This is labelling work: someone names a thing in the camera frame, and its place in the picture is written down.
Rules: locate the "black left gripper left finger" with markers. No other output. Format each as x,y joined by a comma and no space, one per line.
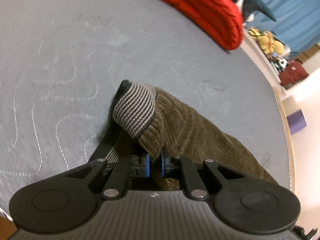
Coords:
110,180

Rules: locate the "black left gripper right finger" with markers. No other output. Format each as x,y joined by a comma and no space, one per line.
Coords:
199,181

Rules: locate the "brown corduroy pants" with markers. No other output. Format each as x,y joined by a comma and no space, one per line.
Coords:
147,118

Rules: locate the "purple box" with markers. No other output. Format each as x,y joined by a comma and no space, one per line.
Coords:
296,121

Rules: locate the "black white plush toy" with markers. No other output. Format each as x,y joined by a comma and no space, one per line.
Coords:
279,65

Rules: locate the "dark red bag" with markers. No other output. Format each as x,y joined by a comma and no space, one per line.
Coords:
294,73

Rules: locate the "yellow plush toy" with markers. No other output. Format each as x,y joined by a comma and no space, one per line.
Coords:
266,42

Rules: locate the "red knitted sweater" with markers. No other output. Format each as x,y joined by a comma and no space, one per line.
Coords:
219,19

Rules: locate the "teal hanging garment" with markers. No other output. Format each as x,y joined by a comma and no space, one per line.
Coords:
250,6

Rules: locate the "blue curtain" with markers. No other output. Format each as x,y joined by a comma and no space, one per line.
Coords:
297,23

